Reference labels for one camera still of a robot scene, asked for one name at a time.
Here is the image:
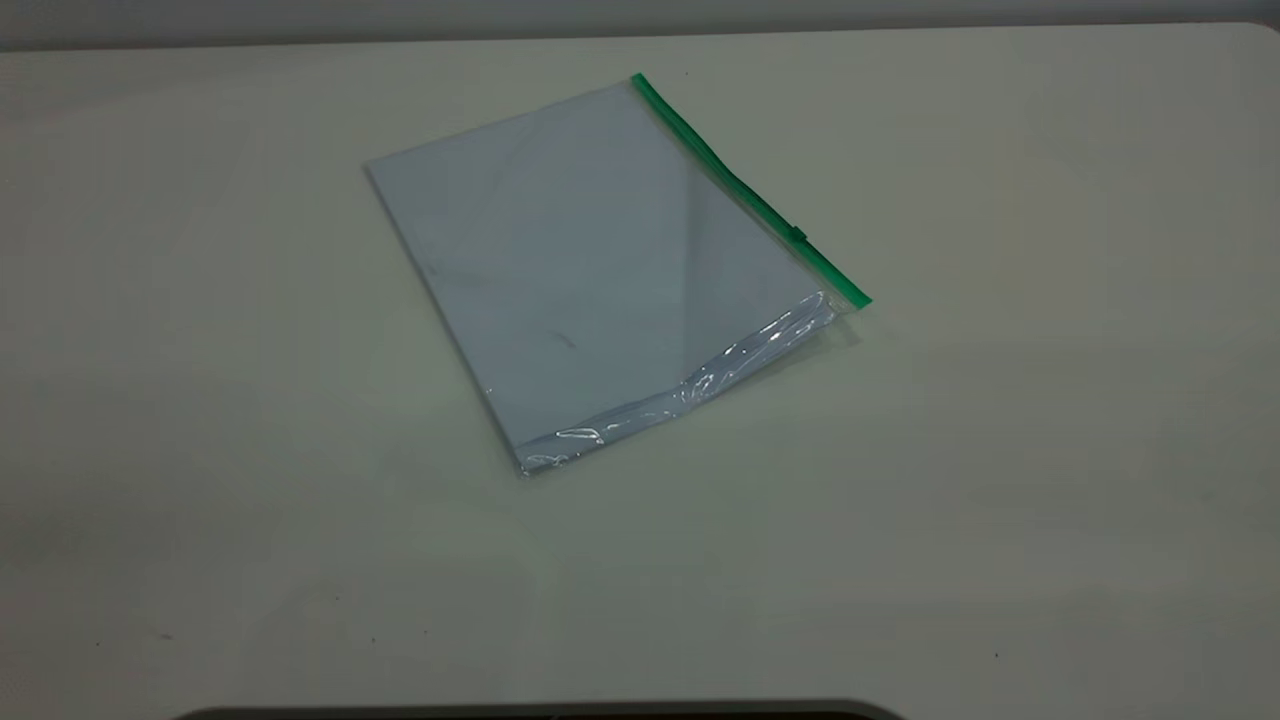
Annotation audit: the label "clear plastic zip bag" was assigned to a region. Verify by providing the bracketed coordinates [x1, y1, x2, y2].
[365, 72, 873, 477]

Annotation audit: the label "white paper sheets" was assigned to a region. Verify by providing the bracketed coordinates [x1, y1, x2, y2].
[367, 83, 829, 453]

